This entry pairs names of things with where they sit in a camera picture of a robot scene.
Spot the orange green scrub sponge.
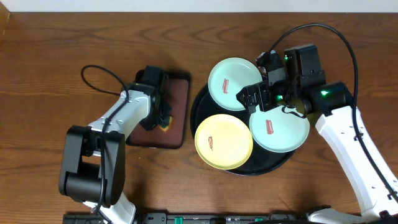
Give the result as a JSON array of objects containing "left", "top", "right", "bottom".
[{"left": 159, "top": 116, "right": 174, "bottom": 133}]

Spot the mint green plate top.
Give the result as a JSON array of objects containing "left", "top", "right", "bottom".
[{"left": 208, "top": 57, "right": 262, "bottom": 111}]

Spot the mint green plate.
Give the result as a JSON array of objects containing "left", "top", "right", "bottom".
[
  {"left": 249, "top": 106, "right": 310, "bottom": 153},
  {"left": 208, "top": 57, "right": 262, "bottom": 111}
]

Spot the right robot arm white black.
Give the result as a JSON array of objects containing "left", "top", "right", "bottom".
[{"left": 236, "top": 81, "right": 397, "bottom": 223}]

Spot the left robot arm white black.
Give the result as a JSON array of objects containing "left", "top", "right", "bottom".
[{"left": 58, "top": 83, "right": 171, "bottom": 223}]

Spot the black rectangular tray brown liquid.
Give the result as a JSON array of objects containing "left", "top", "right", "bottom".
[{"left": 126, "top": 70, "right": 191, "bottom": 149}]

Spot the round black serving tray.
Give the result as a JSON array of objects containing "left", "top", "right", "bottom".
[{"left": 190, "top": 84, "right": 294, "bottom": 175}]

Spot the mint green plate right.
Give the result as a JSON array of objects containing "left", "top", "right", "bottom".
[{"left": 249, "top": 106, "right": 310, "bottom": 153}]

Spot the yellow plate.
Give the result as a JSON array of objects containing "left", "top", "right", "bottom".
[{"left": 194, "top": 114, "right": 253, "bottom": 170}]

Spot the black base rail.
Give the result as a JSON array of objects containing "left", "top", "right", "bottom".
[{"left": 62, "top": 212, "right": 309, "bottom": 224}]

